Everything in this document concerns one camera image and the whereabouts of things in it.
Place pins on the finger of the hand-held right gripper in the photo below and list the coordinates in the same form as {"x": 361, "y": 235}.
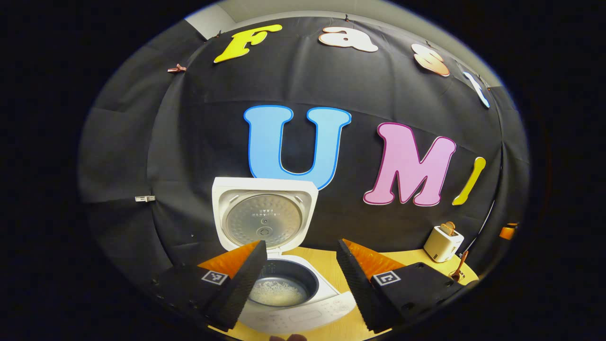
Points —
{"x": 509, "y": 231}

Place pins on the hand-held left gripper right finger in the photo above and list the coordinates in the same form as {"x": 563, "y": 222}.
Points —
{"x": 355, "y": 284}

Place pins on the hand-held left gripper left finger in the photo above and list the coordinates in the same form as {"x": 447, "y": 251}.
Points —
{"x": 241, "y": 284}

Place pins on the white rice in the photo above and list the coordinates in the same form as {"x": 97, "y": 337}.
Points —
{"x": 279, "y": 293}

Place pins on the brown wooden spoon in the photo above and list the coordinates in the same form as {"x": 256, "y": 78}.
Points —
{"x": 458, "y": 273}

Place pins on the white rice cooker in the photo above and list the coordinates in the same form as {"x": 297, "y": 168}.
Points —
{"x": 265, "y": 222}

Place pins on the toast slice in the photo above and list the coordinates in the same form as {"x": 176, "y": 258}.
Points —
{"x": 444, "y": 230}
{"x": 450, "y": 227}

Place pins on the white toaster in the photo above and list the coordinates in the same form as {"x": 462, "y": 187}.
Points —
{"x": 440, "y": 247}

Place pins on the white cloth clip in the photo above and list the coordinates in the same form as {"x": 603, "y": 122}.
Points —
{"x": 144, "y": 198}

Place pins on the black backdrop cloth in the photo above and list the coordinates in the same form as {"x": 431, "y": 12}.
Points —
{"x": 303, "y": 80}

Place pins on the orange cloth clip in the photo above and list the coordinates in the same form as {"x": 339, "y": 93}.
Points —
{"x": 176, "y": 68}

